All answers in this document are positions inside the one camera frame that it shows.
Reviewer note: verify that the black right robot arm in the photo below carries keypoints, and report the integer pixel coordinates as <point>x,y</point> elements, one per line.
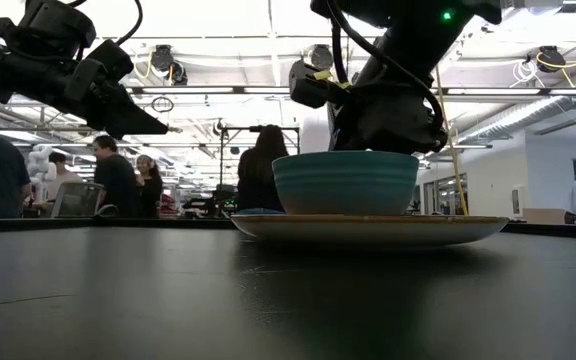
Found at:
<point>418,40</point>

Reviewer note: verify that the yellow tape tag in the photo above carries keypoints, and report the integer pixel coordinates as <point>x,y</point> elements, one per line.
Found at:
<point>323,75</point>

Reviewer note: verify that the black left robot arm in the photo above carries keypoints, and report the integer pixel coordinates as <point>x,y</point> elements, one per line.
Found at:
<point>53,22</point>

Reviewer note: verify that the cardboard box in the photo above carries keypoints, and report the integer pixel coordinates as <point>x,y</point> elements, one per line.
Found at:
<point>545,216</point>

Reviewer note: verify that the beige flat plate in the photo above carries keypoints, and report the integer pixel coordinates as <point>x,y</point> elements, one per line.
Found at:
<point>368,231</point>

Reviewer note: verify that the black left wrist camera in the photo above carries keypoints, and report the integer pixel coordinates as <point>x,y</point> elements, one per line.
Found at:
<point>100,67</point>

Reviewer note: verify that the red storage bins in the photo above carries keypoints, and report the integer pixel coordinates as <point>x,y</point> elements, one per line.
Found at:
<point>168,205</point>

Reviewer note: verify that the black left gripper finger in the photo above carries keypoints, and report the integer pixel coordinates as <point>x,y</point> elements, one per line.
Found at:
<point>133,110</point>
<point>118,127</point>

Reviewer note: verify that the silver ventilation duct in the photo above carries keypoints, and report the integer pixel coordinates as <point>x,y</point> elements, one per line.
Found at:
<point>518,120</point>

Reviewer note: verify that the green ceramic bowl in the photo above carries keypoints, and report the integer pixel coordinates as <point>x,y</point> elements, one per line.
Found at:
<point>345,182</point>

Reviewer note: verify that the grey mesh chair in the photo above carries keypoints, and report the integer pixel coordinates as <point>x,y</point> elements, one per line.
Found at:
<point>75,200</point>

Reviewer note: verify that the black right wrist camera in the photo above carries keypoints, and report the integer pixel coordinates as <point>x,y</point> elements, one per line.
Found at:
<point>310,85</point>

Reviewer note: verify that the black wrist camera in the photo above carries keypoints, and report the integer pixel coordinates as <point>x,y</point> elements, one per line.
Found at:
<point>100,67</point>
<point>310,85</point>

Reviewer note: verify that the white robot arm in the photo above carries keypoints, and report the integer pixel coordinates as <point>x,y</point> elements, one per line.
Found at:
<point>43,170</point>

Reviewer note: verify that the black equipment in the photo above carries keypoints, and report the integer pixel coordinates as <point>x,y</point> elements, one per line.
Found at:
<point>208,205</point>

